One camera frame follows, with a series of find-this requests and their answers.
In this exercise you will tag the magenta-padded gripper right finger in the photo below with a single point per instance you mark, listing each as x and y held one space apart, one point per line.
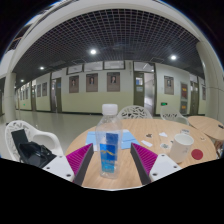
163 166

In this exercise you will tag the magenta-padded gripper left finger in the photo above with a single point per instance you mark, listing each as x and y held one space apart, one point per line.
60 166

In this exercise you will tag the clear blue-labelled water bottle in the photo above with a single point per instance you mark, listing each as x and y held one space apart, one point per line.
109 140

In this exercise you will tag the white paper cup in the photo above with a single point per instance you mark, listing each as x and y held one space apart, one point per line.
181 148

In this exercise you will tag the white lattice plastic chair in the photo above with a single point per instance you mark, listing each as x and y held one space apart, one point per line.
134 112
171 115
45 138

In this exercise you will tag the flat round red coaster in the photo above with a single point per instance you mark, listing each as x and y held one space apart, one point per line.
197 154

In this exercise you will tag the light blue paper booklet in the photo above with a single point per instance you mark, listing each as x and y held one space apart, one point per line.
129 138

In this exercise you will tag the round wooden side table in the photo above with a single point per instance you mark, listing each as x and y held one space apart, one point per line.
206 125

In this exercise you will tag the green exit sign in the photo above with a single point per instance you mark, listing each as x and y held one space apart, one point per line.
164 104

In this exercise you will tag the closed brown door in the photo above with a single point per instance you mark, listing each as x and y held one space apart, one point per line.
58 96

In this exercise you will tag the black phone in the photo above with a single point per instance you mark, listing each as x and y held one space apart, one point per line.
221 126

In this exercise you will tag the door with red posters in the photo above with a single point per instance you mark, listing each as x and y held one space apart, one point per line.
184 98

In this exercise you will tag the open brown door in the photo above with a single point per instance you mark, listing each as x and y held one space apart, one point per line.
137 98

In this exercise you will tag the brown double door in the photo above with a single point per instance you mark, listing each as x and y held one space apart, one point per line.
194 100

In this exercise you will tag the round ceiling lights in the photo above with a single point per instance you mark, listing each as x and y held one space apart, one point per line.
93 51

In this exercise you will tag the framed wall portraits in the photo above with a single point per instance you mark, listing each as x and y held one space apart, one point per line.
113 81

